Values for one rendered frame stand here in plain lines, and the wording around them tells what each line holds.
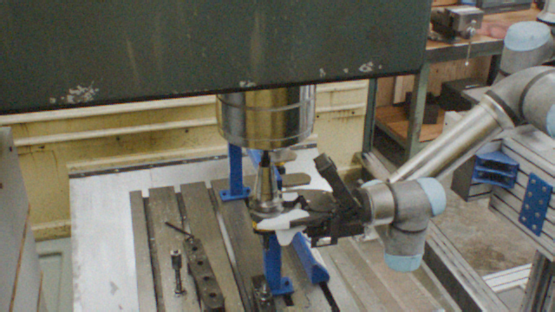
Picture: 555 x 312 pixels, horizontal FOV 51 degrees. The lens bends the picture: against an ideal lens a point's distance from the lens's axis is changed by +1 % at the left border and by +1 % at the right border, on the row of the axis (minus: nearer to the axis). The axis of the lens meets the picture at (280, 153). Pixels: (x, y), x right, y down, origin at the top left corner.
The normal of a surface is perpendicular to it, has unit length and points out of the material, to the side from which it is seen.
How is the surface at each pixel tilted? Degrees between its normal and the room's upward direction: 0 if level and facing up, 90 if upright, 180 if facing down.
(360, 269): 7
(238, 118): 90
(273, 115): 90
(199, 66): 90
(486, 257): 0
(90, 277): 24
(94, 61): 90
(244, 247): 0
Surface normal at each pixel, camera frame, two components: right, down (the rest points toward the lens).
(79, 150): 0.26, 0.47
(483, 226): 0.00, -0.88
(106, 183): 0.11, -0.61
